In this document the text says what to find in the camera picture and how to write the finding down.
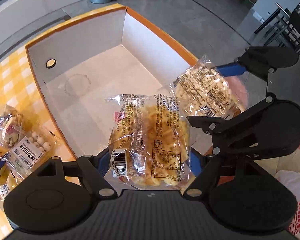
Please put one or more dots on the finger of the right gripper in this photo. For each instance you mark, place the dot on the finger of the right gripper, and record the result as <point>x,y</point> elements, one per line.
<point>209,124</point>
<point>231,69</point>

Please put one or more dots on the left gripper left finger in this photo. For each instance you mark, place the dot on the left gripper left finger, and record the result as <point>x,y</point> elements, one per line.
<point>93,168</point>

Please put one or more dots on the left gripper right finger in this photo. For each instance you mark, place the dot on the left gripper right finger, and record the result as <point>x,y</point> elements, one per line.
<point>206,171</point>

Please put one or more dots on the white nuts clear bag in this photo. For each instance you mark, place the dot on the white nuts clear bag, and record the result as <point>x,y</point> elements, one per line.
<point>203,91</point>

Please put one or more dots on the waffle snack bag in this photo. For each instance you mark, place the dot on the waffle snack bag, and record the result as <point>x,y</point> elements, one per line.
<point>149,145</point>

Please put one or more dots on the white yam balls bag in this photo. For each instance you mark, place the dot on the white yam balls bag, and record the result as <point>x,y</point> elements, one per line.
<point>32,150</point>

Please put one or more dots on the colourful veggie chips bag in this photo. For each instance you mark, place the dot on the colourful veggie chips bag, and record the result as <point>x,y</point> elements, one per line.
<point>11,125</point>

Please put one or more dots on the pink plastic bag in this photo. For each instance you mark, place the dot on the pink plastic bag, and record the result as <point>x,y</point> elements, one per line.
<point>239,90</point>

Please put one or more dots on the orange cardboard box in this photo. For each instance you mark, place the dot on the orange cardboard box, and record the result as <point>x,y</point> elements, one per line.
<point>108,51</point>

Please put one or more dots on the yellow checkered tablecloth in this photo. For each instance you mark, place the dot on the yellow checkered tablecloth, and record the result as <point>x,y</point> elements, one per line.
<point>17,85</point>

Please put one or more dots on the white marble tv console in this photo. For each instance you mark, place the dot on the white marble tv console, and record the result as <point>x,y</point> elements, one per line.
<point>16,14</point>

